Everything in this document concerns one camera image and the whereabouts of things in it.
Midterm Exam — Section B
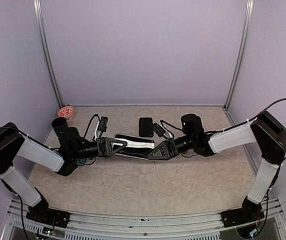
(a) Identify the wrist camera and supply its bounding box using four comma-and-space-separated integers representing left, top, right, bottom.
153, 122, 165, 137
98, 116, 108, 132

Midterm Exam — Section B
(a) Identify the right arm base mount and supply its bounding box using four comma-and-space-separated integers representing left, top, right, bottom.
221, 207, 265, 228

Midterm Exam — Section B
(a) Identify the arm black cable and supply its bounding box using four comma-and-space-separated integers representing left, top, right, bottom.
0, 126, 37, 240
160, 97, 286, 226

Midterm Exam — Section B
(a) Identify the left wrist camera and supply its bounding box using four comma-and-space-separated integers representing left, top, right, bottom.
98, 116, 108, 132

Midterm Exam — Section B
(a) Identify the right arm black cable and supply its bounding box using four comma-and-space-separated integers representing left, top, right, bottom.
160, 97, 286, 226

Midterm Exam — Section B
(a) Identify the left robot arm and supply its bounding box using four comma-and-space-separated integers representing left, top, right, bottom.
0, 122, 127, 223

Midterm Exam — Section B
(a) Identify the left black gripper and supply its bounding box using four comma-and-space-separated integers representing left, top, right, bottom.
71, 136, 127, 160

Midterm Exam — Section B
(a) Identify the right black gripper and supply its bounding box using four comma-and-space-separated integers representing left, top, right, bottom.
147, 134, 195, 160

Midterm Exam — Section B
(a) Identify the right aluminium frame post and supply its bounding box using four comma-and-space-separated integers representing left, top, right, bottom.
224, 0, 254, 112

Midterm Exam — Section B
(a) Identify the black phone with silver edge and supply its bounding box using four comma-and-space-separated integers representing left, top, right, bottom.
139, 117, 154, 138

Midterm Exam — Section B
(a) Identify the left aluminium frame post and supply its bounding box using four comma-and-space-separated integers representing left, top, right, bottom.
33, 0, 64, 108

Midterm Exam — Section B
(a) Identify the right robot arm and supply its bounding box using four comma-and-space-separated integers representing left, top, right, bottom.
147, 110, 286, 222

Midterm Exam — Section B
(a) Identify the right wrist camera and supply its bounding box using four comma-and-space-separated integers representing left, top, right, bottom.
153, 122, 165, 137

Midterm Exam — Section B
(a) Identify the red white patterned bowl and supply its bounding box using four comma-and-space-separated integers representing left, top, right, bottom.
57, 105, 75, 121

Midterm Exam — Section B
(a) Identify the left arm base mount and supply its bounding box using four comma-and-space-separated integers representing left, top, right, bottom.
26, 208, 70, 228

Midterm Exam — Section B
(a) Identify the teal green phone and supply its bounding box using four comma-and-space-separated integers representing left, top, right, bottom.
77, 158, 86, 167

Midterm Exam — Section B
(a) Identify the black cup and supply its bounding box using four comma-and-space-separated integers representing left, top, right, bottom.
51, 117, 68, 137

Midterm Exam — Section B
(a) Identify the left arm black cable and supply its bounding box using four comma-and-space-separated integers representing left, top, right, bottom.
0, 126, 37, 240

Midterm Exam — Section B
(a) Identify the front aluminium rail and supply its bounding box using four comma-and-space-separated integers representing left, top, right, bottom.
0, 197, 286, 240

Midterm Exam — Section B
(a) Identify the aluminium frame post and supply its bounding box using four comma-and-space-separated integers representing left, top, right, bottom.
33, 0, 64, 108
224, 0, 254, 112

